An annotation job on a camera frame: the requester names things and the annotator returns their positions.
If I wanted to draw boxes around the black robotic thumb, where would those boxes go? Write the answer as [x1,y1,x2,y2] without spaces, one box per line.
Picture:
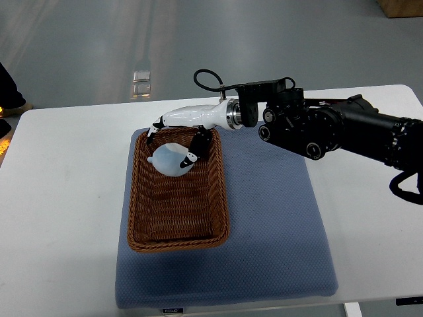
[180,129,212,168]

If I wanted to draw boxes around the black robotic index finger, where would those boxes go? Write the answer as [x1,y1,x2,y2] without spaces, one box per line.
[146,119,165,145]

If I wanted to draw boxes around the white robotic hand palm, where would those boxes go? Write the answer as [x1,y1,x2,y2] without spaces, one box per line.
[159,99,239,130]

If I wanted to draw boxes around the blue and white plush toy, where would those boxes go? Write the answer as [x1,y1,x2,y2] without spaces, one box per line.
[147,143,194,177]

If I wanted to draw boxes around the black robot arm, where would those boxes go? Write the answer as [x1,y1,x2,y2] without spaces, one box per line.
[147,77,422,205]

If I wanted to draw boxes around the brown wicker basket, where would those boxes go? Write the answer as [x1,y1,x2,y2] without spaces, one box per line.
[127,127,230,253]

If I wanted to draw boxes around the lower metal floor plate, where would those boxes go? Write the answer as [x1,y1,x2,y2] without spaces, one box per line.
[132,83,151,98]

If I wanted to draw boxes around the metal floor plate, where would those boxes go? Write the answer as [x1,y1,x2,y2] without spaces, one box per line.
[132,83,151,98]
[133,70,151,83]

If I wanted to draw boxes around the upper metal floor plate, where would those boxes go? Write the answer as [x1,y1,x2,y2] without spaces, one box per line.
[133,70,151,83]

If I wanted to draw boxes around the blue-grey cushion mat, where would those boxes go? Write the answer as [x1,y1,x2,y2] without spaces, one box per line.
[115,128,338,308]

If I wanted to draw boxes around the person in dark clothes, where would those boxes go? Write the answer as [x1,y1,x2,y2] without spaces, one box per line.
[1,64,34,118]

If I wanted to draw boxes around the wooden box corner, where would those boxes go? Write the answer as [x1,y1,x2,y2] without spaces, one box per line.
[378,0,422,18]

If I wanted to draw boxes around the white table leg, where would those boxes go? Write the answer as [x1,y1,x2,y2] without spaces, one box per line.
[343,302,363,317]

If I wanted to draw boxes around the black table controller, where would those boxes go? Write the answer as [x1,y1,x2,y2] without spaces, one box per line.
[395,297,423,306]

